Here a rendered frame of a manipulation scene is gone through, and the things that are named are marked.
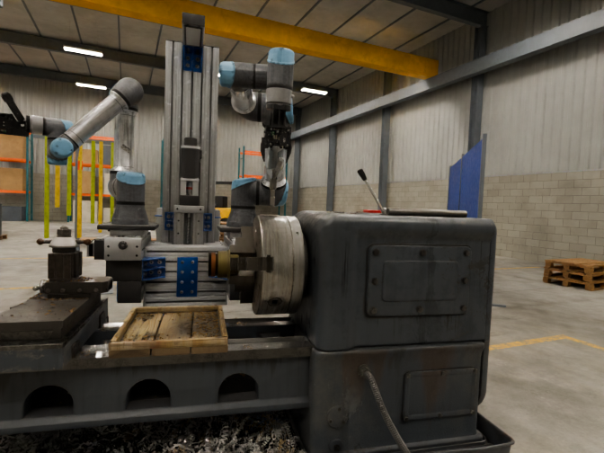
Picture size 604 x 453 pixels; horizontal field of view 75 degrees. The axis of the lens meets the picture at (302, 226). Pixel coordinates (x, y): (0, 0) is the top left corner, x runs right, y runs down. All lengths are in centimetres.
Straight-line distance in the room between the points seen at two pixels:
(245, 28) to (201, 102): 1042
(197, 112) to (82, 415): 138
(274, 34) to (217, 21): 163
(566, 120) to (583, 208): 235
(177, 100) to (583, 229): 1090
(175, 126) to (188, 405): 130
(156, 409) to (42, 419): 27
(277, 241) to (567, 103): 1185
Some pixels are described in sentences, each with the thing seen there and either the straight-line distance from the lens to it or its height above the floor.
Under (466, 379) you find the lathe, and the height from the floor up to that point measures 75.
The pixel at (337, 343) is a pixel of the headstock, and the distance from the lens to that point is 116.
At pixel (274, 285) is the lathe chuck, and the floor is 104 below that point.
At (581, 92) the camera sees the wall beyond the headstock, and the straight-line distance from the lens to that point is 1254.
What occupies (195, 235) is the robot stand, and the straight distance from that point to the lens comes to 195.
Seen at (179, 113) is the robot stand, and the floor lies 169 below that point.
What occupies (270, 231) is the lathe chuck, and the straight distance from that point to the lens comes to 116.
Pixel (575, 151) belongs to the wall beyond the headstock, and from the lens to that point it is 1227.
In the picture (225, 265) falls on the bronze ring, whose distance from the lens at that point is 123.
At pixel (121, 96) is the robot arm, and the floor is 170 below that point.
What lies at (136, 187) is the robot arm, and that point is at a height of 132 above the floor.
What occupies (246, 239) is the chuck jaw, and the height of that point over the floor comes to 116.
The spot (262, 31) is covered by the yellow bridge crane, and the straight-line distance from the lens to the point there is 1259.
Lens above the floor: 127
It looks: 3 degrees down
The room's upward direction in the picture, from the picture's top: 2 degrees clockwise
